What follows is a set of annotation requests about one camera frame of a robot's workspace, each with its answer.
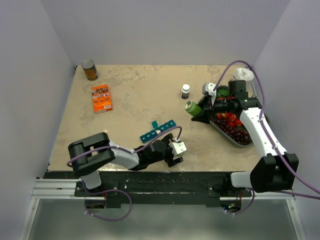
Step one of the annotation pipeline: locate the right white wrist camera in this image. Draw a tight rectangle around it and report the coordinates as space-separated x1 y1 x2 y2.
202 82 217 97

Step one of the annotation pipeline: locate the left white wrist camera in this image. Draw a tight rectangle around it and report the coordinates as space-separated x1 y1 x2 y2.
169 139 187 157

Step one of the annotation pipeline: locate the orange cardboard box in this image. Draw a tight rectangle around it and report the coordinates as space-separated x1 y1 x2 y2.
91 84 113 114

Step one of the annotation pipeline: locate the aluminium frame rail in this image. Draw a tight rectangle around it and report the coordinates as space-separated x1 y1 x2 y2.
17 67 307 240

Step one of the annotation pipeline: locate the tin food can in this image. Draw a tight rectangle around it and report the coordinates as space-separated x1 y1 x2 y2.
81 59 99 81

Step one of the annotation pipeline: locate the dark grey fruit tray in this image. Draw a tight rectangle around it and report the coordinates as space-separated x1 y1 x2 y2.
197 85 271 148

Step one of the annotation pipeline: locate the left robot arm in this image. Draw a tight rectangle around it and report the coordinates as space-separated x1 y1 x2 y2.
66 132 187 196

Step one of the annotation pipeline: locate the dark toy grapes bunch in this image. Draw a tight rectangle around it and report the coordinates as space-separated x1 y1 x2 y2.
213 119 253 147

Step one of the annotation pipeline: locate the white capped dark pill bottle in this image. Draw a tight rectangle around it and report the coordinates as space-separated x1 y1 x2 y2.
180 84 191 99

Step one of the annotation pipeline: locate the white paper cup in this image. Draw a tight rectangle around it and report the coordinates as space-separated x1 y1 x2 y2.
233 68 255 82

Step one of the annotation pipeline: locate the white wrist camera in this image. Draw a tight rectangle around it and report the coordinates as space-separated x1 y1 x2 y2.
202 82 217 97
169 139 187 157

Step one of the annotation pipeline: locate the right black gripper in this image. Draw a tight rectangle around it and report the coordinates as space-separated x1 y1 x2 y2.
191 94 234 124

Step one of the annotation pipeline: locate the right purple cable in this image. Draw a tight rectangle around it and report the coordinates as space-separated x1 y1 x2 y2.
212 59 320 216

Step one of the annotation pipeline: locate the toy cherries cluster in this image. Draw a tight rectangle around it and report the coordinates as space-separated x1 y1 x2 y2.
216 112 243 128

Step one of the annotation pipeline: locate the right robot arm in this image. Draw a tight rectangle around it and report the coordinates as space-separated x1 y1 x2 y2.
192 80 299 197

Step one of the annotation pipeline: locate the green toy lime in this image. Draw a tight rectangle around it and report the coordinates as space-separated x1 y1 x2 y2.
216 85 230 99

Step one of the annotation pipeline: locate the teal weekly pill organizer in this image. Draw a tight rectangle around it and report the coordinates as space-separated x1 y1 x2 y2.
139 120 176 144

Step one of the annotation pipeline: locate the green pill bottle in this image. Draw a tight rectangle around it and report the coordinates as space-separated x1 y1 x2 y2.
183 100 202 117

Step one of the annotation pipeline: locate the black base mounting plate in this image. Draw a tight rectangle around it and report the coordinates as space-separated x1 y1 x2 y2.
44 171 252 210

